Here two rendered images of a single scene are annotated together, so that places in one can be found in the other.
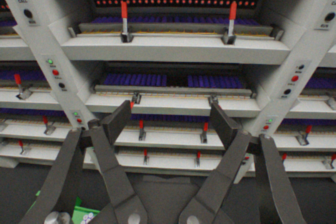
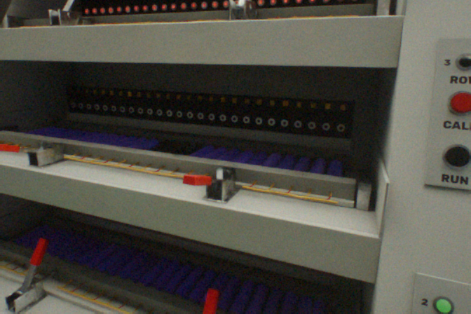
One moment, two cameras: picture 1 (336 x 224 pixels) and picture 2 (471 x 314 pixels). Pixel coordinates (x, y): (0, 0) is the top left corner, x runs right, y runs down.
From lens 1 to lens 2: 0.33 m
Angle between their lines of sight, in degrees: 39
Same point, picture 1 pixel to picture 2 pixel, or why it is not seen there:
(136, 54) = (66, 45)
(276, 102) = (431, 205)
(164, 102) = (99, 174)
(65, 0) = not seen: outside the picture
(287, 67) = (413, 66)
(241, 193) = not seen: outside the picture
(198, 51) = (170, 34)
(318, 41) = not seen: outside the picture
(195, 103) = (172, 188)
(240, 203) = not seen: outside the picture
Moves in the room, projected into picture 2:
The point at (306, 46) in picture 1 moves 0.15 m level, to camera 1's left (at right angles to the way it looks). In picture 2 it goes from (450, 1) to (273, 5)
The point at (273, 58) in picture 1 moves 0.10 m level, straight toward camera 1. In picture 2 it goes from (359, 45) to (275, 8)
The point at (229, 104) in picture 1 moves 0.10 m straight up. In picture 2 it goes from (268, 206) to (279, 109)
